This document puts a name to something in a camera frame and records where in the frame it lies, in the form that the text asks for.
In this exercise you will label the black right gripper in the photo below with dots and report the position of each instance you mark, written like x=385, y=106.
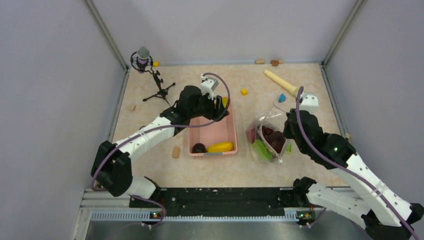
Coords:
x=286, y=131

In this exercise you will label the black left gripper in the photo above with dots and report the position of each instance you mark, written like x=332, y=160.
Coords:
x=215, y=113

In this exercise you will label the dark maroon toy fruit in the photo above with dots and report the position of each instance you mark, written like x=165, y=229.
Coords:
x=274, y=138

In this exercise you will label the yellow toy mango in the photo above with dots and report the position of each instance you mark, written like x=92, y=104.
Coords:
x=225, y=101

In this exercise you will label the clear zip top bag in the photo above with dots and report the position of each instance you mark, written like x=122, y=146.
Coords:
x=274, y=118

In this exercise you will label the pink plastic basket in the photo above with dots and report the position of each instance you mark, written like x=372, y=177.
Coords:
x=216, y=133

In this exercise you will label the green toy starfruit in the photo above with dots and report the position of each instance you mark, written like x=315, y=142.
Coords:
x=261, y=150

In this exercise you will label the dark purple toy fruit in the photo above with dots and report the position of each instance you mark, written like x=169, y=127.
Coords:
x=199, y=148

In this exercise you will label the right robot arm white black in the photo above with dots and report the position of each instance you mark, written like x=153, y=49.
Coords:
x=378, y=210

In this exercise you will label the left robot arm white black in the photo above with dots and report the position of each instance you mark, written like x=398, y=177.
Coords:
x=112, y=167

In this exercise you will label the blue toy block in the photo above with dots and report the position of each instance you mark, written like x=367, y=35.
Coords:
x=282, y=98

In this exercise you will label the cream toy rolling pin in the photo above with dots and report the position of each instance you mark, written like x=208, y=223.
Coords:
x=292, y=89

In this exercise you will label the yellow cube block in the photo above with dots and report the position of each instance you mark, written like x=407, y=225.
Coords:
x=244, y=92

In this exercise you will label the black microphone tripod stand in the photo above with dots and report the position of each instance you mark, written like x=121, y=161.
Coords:
x=162, y=92

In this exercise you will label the tan wooden block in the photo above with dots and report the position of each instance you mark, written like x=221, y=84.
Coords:
x=175, y=152

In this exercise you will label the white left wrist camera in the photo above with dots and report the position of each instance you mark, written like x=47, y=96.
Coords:
x=208, y=86

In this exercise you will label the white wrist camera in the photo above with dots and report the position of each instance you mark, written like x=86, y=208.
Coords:
x=309, y=102
x=208, y=86

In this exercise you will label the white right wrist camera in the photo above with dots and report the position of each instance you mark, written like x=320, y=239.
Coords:
x=309, y=102

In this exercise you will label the tan cork block at wall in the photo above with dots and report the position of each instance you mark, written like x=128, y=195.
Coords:
x=260, y=61

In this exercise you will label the brown round block at wall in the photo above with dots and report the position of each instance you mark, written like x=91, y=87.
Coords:
x=274, y=62

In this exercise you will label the grey microphone with shock mount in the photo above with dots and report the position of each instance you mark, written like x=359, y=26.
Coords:
x=142, y=61

